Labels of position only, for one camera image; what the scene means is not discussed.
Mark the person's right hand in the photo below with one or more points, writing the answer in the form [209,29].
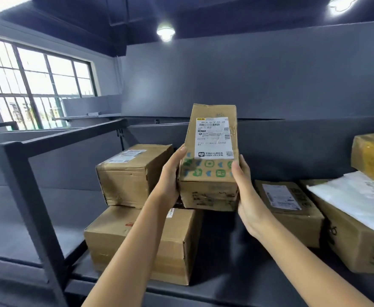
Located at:
[251,207]

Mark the person's left hand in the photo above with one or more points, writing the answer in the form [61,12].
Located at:
[171,182]

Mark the white label tall cardboard box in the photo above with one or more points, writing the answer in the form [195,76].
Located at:
[212,175]

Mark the medium brown cardboard box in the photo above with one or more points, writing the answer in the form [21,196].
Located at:
[126,182]

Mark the dark grey metal shelving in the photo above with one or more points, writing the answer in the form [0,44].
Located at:
[270,150]
[30,214]

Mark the red logo cardboard box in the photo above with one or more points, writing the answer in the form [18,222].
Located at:
[116,239]

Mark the black printed small cardboard box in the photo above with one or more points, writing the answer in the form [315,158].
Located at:
[353,249]

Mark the long black lettered cardboard box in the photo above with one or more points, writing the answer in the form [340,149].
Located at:
[372,156]

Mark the person's left forearm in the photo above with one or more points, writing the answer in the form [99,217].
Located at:
[126,262]

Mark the person's right forearm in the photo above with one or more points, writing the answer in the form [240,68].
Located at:
[305,274]

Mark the grid pane window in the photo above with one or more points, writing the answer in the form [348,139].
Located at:
[30,83]

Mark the black metal railing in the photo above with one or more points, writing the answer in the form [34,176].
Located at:
[1,125]

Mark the rectangular ceiling light panel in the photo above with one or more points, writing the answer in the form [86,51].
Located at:
[1,5]

